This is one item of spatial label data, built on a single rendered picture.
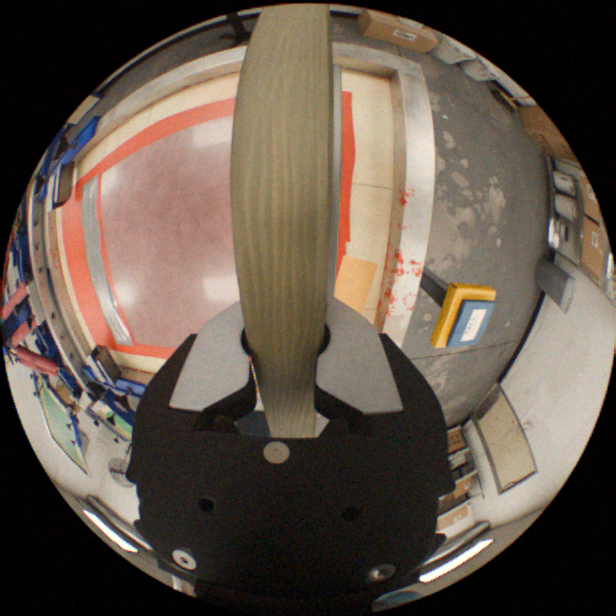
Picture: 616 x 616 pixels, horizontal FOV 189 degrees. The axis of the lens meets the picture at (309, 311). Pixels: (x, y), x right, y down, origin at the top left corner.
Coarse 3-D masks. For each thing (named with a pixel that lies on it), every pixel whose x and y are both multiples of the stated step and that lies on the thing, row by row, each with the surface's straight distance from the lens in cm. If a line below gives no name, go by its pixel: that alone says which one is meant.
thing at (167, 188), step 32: (160, 128) 34; (192, 128) 30; (224, 128) 28; (352, 128) 27; (128, 160) 37; (160, 160) 32; (192, 160) 28; (224, 160) 27; (352, 160) 26; (128, 192) 35; (160, 192) 31; (192, 192) 28; (224, 192) 26; (64, 224) 59; (128, 224) 35; (160, 224) 31; (192, 224) 28; (224, 224) 26; (128, 256) 37
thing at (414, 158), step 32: (192, 64) 34; (224, 64) 30; (352, 64) 31; (384, 64) 30; (416, 64) 34; (128, 96) 41; (160, 96) 36; (416, 96) 29; (96, 128) 45; (416, 128) 26; (416, 160) 25; (416, 192) 24; (416, 224) 25; (416, 256) 26; (64, 288) 65; (384, 288) 28; (416, 288) 27; (384, 320) 28
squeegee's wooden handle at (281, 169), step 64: (256, 64) 8; (320, 64) 8; (256, 128) 6; (320, 128) 6; (256, 192) 6; (320, 192) 6; (256, 256) 6; (320, 256) 6; (256, 320) 7; (320, 320) 7
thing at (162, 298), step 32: (160, 256) 32; (192, 256) 29; (224, 256) 27; (128, 288) 39; (160, 288) 34; (192, 288) 31; (224, 288) 29; (96, 320) 56; (128, 320) 44; (160, 320) 38; (192, 320) 34; (128, 352) 52; (160, 352) 44
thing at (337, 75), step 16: (336, 64) 16; (336, 80) 15; (336, 96) 14; (336, 112) 14; (336, 128) 13; (336, 144) 13; (336, 160) 13; (336, 176) 12; (336, 192) 12; (336, 208) 12; (336, 224) 13; (336, 240) 13; (336, 256) 13
